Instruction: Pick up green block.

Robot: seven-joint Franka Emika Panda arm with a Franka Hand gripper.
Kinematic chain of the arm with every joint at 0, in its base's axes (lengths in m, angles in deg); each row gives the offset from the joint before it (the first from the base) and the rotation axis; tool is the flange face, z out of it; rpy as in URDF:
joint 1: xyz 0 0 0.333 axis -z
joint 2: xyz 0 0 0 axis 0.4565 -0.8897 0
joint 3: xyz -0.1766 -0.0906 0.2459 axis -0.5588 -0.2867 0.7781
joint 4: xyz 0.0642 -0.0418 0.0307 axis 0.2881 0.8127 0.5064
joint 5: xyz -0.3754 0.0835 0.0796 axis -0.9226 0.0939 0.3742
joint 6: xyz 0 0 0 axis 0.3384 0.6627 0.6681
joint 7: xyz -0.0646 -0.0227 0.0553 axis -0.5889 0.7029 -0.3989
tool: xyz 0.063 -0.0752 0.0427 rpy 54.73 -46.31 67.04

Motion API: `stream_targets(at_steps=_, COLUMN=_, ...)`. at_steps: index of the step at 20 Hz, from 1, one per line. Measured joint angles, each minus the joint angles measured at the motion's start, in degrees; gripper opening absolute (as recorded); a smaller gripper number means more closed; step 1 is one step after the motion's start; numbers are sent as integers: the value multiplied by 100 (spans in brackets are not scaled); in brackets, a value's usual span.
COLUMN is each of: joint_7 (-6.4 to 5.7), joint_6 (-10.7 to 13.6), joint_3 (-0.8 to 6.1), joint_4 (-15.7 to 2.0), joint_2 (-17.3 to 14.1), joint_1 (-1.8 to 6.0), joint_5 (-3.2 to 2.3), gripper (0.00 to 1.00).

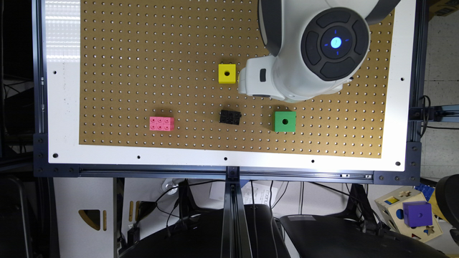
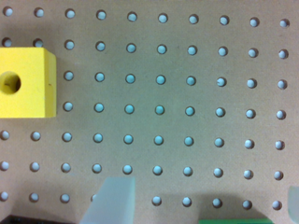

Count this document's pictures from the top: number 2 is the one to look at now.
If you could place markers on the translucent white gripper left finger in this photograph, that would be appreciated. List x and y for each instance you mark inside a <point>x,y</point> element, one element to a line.
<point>114,203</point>

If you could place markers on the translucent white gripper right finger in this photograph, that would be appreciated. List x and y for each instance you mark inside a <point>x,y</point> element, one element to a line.
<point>293,204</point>

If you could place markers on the green block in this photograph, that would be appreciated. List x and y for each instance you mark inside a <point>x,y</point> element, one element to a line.
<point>236,221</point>

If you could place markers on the black interlocking block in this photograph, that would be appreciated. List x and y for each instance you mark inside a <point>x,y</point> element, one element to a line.
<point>28,220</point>

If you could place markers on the yellow cube with hole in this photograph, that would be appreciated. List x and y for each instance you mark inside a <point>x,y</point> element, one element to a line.
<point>27,83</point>

